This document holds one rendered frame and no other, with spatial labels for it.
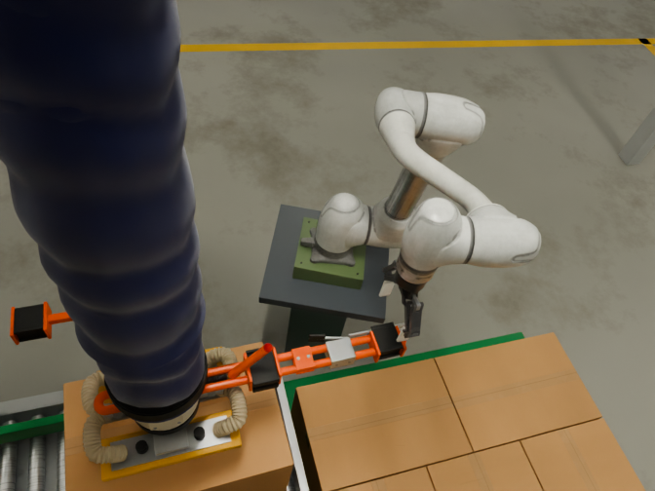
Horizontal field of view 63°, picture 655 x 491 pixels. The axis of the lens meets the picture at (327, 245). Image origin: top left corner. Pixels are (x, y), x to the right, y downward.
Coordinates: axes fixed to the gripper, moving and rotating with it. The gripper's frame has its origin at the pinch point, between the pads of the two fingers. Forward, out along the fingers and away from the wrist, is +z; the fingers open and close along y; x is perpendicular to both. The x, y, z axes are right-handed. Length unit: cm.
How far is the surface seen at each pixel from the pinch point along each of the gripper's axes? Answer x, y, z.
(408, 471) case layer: 18, 22, 82
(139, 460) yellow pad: -67, 14, 24
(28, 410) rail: -108, -28, 77
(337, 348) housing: -13.4, 0.4, 12.6
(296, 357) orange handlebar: -24.8, 0.5, 12.7
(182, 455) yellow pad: -57, 15, 25
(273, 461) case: -33, 17, 41
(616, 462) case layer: 100, 38, 82
